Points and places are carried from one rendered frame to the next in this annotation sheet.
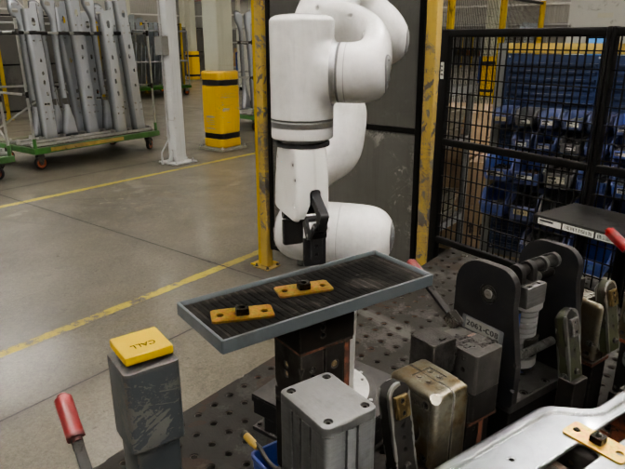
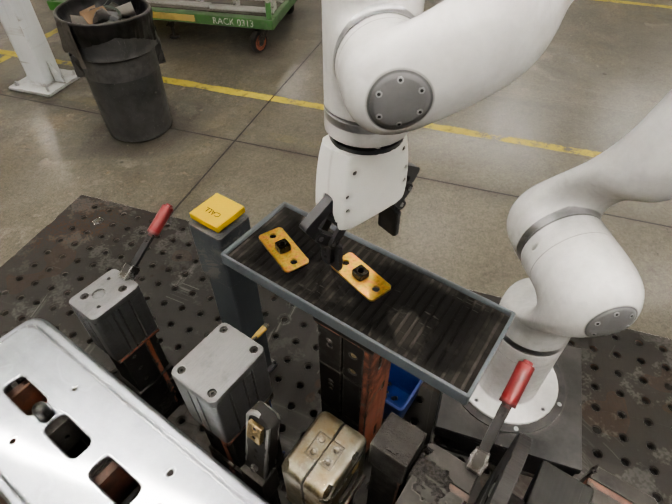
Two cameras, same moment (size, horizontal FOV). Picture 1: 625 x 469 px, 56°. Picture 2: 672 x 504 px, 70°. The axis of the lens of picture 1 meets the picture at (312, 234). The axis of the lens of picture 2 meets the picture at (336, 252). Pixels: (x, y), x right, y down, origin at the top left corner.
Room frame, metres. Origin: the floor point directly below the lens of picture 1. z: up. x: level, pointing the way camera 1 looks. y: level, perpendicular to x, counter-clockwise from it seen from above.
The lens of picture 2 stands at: (0.63, -0.37, 1.64)
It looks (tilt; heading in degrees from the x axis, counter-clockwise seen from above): 46 degrees down; 71
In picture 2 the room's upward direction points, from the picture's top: straight up
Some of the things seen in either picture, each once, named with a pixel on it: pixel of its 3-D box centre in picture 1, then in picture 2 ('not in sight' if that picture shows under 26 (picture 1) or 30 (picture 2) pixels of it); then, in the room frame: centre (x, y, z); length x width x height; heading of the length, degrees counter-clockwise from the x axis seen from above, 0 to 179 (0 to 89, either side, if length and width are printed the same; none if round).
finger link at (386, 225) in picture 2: (290, 221); (396, 206); (0.85, 0.03, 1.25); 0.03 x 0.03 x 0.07; 21
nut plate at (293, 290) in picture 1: (303, 286); (360, 273); (0.80, 0.01, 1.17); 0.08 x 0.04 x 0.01; 111
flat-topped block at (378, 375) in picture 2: (312, 426); (354, 376); (0.79, 0.00, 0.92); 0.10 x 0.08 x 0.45; 126
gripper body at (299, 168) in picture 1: (302, 174); (364, 168); (0.80, 0.01, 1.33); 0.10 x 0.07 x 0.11; 21
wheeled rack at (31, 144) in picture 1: (73, 89); not in sight; (8.00, 3.17, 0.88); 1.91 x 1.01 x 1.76; 144
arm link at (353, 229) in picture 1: (345, 261); (563, 297); (1.09, -0.07, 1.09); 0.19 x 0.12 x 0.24; 79
